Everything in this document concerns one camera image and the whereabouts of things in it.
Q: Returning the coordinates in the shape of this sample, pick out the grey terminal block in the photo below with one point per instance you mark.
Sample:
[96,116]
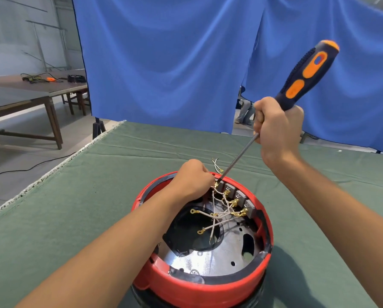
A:
[242,198]

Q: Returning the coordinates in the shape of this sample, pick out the dark wooden table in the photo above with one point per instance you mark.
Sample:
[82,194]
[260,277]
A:
[15,96]

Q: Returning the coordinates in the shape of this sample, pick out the long wooden table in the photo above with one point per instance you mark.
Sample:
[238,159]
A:
[56,84]

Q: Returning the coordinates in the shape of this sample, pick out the person's right forearm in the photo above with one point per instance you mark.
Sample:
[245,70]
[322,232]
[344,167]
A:
[342,218]

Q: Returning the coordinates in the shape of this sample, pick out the person's left hand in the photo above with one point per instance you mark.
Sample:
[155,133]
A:
[189,181]

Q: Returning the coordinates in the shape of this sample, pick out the orange and black screwdriver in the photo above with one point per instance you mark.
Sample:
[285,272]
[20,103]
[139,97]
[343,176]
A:
[310,67]

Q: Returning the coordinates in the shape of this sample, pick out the person's left fingers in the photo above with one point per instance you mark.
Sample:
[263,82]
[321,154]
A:
[210,182]

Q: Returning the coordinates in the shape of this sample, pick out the person's left forearm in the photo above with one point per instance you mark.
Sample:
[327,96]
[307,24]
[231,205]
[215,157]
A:
[108,256]

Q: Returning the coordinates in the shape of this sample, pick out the black tripod stand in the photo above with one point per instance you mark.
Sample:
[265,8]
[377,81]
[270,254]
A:
[98,127]

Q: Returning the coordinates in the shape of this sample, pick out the grey metal pipe frame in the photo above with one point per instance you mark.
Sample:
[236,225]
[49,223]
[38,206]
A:
[42,44]

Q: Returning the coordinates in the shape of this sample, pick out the green table cloth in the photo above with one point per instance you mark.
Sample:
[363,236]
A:
[82,205]

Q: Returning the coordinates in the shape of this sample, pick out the blue curtain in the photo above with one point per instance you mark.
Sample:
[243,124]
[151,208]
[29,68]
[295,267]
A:
[165,60]
[355,92]

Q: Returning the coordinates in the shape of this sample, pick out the person's right hand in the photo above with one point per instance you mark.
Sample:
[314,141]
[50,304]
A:
[279,131]

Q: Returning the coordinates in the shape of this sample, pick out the person's right fingers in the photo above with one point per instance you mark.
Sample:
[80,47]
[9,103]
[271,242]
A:
[258,120]

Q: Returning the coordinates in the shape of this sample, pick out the red round appliance base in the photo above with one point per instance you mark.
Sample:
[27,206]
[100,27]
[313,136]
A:
[178,287]

